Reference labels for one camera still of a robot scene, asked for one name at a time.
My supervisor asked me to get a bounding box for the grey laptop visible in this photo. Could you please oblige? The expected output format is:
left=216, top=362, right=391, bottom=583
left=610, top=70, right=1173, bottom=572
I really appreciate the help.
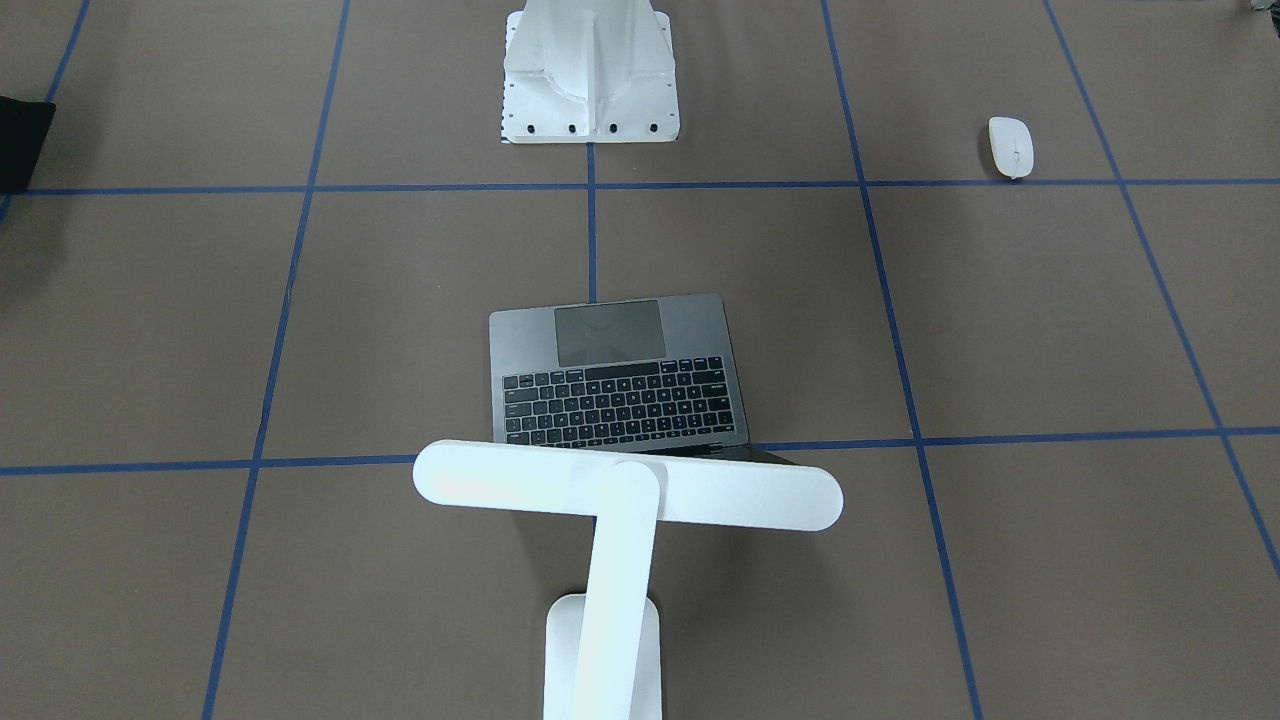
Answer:
left=488, top=293, right=777, bottom=462

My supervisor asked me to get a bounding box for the black mouse pad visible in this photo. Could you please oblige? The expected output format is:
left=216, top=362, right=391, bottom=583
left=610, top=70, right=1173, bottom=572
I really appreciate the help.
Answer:
left=1, top=96, right=58, bottom=193

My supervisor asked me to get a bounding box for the white desk lamp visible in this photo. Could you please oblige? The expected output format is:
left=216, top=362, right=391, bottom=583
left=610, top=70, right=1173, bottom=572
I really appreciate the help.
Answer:
left=412, top=439, right=844, bottom=719

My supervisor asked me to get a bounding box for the white computer mouse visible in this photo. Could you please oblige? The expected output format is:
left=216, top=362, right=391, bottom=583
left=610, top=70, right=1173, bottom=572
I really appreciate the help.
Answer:
left=987, top=117, right=1036, bottom=181

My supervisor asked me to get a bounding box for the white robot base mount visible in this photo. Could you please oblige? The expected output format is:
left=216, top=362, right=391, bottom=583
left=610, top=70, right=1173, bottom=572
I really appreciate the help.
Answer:
left=500, top=1, right=681, bottom=145

